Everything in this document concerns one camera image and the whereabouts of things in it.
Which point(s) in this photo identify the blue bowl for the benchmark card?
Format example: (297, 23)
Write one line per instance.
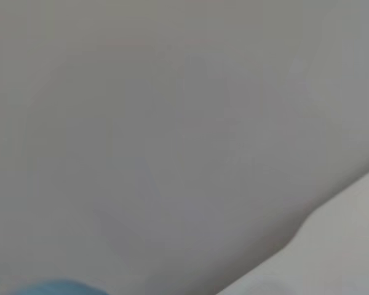
(61, 289)

